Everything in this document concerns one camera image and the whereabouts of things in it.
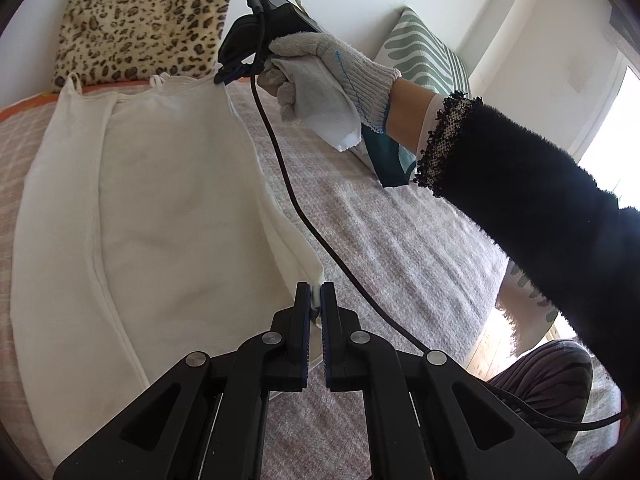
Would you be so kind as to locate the teal cushion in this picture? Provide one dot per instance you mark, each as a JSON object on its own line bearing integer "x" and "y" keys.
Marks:
{"x": 390, "y": 160}

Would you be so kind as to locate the person's right forearm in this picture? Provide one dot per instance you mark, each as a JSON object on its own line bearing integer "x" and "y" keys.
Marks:
{"x": 525, "y": 195}

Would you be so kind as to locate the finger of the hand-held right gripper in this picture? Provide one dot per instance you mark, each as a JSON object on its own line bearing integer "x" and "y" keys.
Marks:
{"x": 230, "y": 75}

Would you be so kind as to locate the leaf print cloth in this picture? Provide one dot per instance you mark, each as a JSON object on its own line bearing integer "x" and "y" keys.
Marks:
{"x": 525, "y": 290}

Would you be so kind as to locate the window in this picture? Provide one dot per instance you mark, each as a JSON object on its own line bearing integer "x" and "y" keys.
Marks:
{"x": 610, "y": 145}

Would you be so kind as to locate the orange floral bed sheet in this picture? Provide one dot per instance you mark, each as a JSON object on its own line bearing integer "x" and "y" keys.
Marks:
{"x": 30, "y": 105}

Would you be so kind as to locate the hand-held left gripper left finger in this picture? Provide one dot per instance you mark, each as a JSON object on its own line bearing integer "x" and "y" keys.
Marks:
{"x": 302, "y": 340}

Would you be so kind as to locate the person's striped trouser leg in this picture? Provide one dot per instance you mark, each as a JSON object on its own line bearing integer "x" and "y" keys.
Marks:
{"x": 545, "y": 385}

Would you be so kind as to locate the leopard print pillow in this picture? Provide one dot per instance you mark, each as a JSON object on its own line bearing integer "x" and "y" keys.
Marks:
{"x": 145, "y": 25}

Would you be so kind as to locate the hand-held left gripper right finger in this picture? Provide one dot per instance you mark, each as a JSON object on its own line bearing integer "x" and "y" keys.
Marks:
{"x": 327, "y": 340}

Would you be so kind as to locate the green striped pillow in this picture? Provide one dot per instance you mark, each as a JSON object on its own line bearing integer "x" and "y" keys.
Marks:
{"x": 425, "y": 55}

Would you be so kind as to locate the white camisole top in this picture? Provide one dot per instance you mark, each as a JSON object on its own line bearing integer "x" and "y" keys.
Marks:
{"x": 165, "y": 220}

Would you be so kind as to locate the person's right hand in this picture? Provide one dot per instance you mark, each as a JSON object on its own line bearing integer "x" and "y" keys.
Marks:
{"x": 345, "y": 67}

